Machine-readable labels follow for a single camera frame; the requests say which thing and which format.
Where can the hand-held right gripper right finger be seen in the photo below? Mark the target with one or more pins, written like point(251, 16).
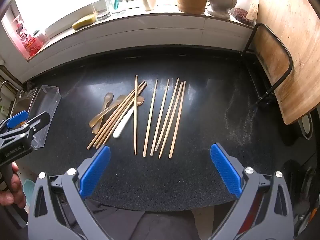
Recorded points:
point(225, 170)

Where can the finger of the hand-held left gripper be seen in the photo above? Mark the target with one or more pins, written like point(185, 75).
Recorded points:
point(17, 118)
point(37, 123)

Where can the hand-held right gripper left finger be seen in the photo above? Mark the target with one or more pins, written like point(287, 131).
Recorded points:
point(96, 170)

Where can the clear plastic container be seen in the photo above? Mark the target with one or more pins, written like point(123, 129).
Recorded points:
point(50, 97)

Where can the brown translucent spoon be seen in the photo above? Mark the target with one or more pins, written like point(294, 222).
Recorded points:
point(96, 129)
point(108, 97)

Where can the brown wooden chopstick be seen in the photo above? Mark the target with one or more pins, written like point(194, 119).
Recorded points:
point(120, 115)
point(115, 115)
point(110, 130)
point(115, 130)

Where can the person's left hand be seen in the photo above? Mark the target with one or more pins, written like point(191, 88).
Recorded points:
point(13, 187)

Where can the steel sink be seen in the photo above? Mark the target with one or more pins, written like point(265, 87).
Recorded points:
point(20, 101)

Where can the metal faucet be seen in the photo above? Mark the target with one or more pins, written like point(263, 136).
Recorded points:
point(5, 83)

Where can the teal cup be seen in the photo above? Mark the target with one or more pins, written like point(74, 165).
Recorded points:
point(30, 190)

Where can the red soap pump bottle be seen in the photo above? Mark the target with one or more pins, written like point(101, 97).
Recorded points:
point(22, 37)

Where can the red jar with dark lid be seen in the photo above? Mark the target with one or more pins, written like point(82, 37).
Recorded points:
point(38, 40)

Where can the white plate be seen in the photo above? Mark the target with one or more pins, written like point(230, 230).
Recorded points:
point(306, 127)

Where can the yellow sponge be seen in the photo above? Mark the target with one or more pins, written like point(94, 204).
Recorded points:
point(83, 21)

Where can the black metal rack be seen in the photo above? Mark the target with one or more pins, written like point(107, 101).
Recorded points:
point(290, 62)

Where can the clear drinking glass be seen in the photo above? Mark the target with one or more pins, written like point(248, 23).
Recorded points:
point(101, 12)

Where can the wooden cutting board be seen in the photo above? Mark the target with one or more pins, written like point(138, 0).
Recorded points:
point(300, 42)

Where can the white stone mortar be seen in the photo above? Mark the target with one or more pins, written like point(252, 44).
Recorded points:
point(220, 3)

